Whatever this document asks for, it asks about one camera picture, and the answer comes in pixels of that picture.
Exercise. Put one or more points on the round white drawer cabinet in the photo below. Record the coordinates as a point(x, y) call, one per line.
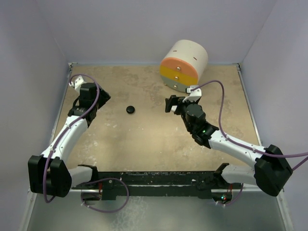
point(183, 65)

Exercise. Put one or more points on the aluminium frame rail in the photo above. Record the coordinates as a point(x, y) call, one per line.
point(119, 190)

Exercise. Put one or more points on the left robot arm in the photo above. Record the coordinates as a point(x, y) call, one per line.
point(48, 173)

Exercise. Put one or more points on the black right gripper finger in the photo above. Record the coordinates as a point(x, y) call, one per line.
point(169, 103)
point(176, 103)

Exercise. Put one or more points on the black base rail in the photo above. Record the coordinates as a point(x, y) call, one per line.
point(201, 180)

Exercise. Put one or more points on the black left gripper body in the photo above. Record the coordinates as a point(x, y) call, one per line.
point(103, 98)

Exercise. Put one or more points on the black earbud charging case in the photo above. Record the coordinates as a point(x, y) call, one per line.
point(130, 109)

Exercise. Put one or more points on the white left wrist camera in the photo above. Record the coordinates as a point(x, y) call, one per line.
point(77, 83)

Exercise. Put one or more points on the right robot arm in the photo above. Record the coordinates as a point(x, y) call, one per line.
point(266, 167)

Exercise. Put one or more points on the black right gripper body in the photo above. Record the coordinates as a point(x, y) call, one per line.
point(183, 113)

